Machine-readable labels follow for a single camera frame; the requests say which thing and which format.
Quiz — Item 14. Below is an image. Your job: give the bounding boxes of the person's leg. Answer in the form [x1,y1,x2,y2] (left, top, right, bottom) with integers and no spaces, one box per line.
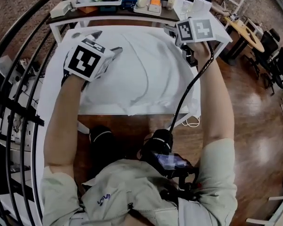
[136,129,175,164]
[88,125,116,174]

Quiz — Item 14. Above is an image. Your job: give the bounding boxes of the white power cable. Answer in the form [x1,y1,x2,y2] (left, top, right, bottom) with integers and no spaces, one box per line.
[182,115,200,128]

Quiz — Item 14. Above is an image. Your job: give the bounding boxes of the dark-topped white-legged table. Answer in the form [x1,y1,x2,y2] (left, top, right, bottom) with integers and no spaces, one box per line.
[46,7,180,43]

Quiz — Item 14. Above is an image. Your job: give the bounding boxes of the black metal railing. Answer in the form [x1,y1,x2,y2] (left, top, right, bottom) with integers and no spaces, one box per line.
[0,0,73,226]

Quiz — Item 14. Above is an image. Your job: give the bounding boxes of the black braided cable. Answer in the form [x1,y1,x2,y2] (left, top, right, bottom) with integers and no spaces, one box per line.
[168,43,215,136]

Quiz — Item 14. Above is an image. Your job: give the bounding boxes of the white paper bag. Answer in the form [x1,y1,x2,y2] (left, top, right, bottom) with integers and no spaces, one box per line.
[192,0,212,15]

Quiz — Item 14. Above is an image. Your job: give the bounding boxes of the small white tray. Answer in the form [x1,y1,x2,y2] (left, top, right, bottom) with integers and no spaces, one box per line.
[133,3,162,16]

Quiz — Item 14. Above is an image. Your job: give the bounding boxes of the orange and white box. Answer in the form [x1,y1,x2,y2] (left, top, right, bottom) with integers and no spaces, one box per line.
[148,0,161,13]

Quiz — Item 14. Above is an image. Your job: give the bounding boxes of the round wooden table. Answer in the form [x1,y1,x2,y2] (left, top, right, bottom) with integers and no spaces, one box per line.
[224,14,265,67]

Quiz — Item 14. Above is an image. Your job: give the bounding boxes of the black chest mount rig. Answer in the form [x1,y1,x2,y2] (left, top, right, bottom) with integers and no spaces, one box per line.
[167,168,203,202]

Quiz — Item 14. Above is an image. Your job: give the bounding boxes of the white side table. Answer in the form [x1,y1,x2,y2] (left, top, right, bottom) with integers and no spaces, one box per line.
[173,0,233,67]

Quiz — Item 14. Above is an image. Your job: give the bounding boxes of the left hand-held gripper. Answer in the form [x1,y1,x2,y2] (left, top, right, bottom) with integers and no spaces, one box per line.
[63,30,124,82]

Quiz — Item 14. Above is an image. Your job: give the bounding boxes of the person's right leg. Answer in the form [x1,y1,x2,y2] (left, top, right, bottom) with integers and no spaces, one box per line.
[136,129,175,164]

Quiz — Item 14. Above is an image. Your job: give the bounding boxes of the person's right forearm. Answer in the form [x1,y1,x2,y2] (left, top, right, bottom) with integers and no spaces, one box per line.
[193,41,235,150]

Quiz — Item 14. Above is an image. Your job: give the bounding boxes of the person's beige jacket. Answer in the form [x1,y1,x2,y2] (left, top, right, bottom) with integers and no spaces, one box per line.
[41,137,238,226]

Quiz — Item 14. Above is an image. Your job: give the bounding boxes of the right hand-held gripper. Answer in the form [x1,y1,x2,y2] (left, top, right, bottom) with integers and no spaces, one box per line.
[164,18,216,67]

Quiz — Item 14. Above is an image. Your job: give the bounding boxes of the person's left leg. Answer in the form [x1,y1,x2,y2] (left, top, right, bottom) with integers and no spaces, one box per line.
[88,125,116,174]

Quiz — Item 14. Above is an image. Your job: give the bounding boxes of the white pillowcase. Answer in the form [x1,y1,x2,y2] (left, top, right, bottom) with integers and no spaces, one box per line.
[122,29,202,117]

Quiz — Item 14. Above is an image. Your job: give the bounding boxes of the teal box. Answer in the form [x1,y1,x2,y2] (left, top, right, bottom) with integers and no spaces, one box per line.
[99,5,117,13]

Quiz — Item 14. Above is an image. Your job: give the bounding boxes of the long white tray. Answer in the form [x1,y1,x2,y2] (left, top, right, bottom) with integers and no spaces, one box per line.
[72,0,124,8]

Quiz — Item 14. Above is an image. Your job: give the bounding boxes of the white work table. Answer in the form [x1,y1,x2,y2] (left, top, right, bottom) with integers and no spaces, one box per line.
[81,29,149,114]

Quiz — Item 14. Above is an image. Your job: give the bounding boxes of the person's left forearm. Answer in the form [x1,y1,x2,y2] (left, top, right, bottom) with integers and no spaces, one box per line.
[44,73,89,171]

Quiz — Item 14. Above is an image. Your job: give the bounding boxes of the white rectangular box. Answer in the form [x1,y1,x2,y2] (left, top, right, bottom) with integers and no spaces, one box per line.
[50,3,70,18]

